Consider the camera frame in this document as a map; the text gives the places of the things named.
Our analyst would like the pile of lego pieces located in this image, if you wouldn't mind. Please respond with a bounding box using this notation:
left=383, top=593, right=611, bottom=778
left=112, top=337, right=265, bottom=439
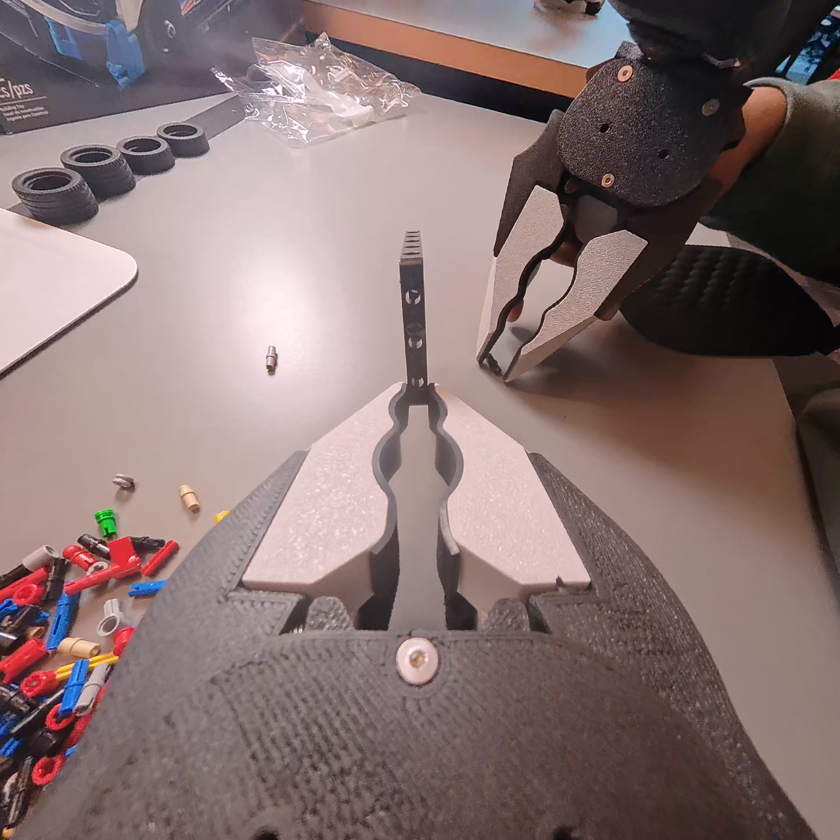
left=0, top=472, right=231, bottom=828

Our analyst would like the empty clear plastic bag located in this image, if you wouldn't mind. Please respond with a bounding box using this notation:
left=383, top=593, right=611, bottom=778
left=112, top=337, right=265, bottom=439
left=210, top=33, right=421, bottom=148

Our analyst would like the black lego frame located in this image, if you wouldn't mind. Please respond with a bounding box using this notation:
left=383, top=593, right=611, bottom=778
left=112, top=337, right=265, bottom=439
left=398, top=230, right=434, bottom=409

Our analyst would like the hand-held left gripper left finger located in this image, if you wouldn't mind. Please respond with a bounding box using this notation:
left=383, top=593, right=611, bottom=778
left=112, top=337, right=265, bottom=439
left=241, top=382, right=408, bottom=624

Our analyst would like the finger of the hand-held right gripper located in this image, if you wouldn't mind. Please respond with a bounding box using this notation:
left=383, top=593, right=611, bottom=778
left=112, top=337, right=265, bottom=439
left=502, top=230, right=649, bottom=384
left=476, top=185, right=569, bottom=376

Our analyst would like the wood edged background desk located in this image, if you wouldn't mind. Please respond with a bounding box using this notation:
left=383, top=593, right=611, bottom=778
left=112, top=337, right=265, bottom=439
left=302, top=0, right=631, bottom=99

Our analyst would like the white book stand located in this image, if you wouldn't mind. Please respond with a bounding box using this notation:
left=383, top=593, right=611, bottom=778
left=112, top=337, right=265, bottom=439
left=0, top=209, right=139, bottom=378

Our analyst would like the black rubber tire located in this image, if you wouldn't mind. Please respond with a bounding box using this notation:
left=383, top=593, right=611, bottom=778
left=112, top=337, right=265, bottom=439
left=117, top=134, right=175, bottom=175
left=60, top=144, right=137, bottom=198
left=157, top=122, right=210, bottom=157
left=12, top=167, right=99, bottom=224

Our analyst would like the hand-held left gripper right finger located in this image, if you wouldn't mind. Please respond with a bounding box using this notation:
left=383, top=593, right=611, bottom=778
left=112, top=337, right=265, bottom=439
left=430, top=384, right=592, bottom=624

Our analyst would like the lego set box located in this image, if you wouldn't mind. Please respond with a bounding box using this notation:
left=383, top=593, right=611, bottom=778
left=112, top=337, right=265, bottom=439
left=0, top=0, right=306, bottom=135

